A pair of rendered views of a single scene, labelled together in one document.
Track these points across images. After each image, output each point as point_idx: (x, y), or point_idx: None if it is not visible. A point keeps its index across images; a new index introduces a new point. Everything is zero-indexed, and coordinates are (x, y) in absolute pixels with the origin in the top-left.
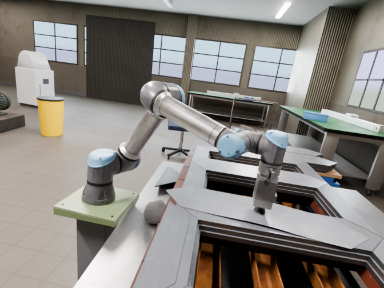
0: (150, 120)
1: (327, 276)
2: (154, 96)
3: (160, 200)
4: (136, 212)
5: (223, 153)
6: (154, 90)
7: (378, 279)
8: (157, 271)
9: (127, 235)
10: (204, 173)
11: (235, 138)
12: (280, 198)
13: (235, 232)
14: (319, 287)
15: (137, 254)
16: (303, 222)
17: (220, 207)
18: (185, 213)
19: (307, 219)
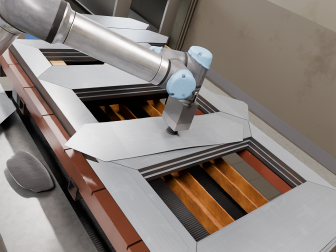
0: (0, 39)
1: (213, 163)
2: (55, 17)
3: (19, 151)
4: (0, 185)
5: (177, 95)
6: (50, 3)
7: (258, 156)
8: (167, 247)
9: (24, 223)
10: (76, 96)
11: (192, 76)
12: (145, 97)
13: (170, 166)
14: (219, 176)
15: (63, 238)
16: (204, 128)
17: (140, 142)
18: (119, 168)
19: (204, 124)
